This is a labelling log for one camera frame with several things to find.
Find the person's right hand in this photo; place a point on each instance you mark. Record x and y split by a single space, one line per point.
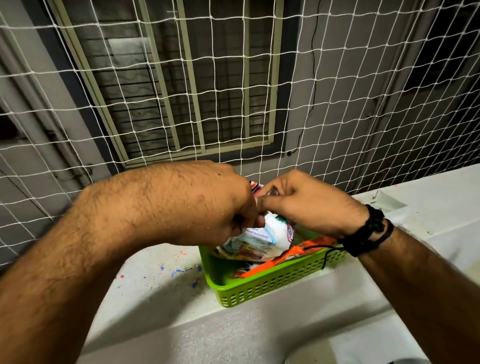
318 206

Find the person's left hand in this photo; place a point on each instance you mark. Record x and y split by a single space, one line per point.
195 202

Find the white blue detergent packet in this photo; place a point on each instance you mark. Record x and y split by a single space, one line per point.
266 240

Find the person's left forearm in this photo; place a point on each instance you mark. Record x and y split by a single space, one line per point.
63 270

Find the person's right forearm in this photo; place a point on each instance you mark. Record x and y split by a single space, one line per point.
431 292

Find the black wrist band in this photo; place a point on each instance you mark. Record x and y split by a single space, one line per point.
367 236

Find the orange packet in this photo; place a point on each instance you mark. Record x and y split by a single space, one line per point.
285 258

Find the green plastic basket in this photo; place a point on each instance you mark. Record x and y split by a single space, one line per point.
262 288

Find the white window safety net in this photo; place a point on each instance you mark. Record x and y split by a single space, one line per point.
337 75

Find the grey outdoor drain pipe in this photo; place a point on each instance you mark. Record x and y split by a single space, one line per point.
37 123

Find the dark unlit window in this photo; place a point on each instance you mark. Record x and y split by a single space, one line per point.
442 45

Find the barred window with pale frame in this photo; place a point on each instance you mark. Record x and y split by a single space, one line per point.
225 75

